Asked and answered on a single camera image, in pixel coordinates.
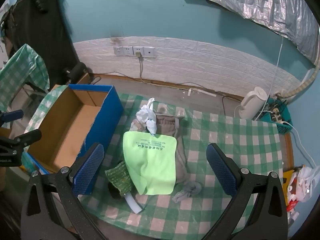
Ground silver foil sheet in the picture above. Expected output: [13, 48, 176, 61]
[208, 0, 319, 66]

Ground green checkered tablecloth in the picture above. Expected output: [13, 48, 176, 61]
[22, 92, 283, 239]

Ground blue cardboard box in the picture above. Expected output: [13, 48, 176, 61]
[26, 85, 124, 174]

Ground grey brown trousers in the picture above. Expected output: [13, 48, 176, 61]
[123, 114, 187, 195]

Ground black and white sock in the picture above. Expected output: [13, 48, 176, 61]
[108, 182, 142, 214]

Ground light green cloth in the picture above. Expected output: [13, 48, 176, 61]
[123, 131, 177, 195]

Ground small grey sock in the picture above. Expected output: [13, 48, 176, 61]
[172, 181, 202, 203]

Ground white red plastic bag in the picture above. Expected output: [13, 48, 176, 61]
[283, 166, 319, 212]

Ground white electric kettle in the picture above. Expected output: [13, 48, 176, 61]
[239, 87, 268, 120]

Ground white wall socket row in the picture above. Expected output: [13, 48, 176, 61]
[113, 46, 156, 57]

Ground black hanging coat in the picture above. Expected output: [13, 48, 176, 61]
[1, 0, 80, 87]

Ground white blue plastic bag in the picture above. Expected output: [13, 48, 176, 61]
[136, 98, 157, 136]

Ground teal basket with power strip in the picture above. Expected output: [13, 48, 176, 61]
[255, 97, 293, 135]

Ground checkered covered chair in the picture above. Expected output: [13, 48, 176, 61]
[0, 44, 50, 112]

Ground green sparkly knitted cloth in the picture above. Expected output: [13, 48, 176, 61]
[105, 161, 135, 197]

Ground grey plug cable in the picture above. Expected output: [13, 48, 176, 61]
[134, 51, 151, 83]

